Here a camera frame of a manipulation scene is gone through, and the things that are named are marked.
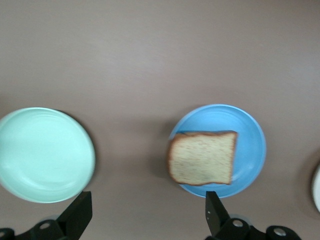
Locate blue round plate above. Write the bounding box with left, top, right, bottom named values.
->
left=168, top=104, right=267, bottom=199

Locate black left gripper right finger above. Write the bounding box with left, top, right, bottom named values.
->
left=204, top=191, right=301, bottom=240

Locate beige round plate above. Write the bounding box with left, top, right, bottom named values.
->
left=311, top=163, right=320, bottom=213

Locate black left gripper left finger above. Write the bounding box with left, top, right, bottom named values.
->
left=0, top=191, right=93, bottom=240

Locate brown toast bread slice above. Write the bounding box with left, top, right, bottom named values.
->
left=166, top=130, right=238, bottom=187

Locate light green round plate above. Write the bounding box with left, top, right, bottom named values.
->
left=0, top=107, right=96, bottom=204

